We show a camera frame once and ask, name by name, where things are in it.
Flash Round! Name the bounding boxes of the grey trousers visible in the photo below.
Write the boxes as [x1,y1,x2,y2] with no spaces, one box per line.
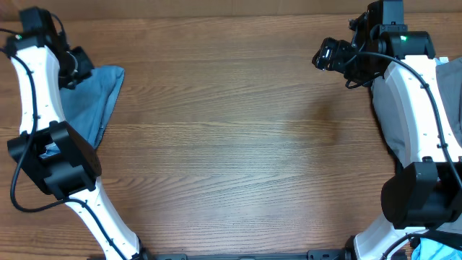
[370,57,462,235]

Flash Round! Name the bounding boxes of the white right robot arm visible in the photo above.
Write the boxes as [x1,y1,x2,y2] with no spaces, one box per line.
[313,31,461,259]

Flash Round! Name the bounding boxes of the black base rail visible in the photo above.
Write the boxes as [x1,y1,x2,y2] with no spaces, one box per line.
[153,250,352,260]

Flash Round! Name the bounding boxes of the light blue denim jeans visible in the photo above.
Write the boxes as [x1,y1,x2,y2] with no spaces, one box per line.
[60,66,125,149]

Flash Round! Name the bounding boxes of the light blue garment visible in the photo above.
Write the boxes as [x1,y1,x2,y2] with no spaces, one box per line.
[411,58,461,260]

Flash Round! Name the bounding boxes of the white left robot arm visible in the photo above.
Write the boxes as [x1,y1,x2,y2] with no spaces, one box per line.
[1,6,153,259]

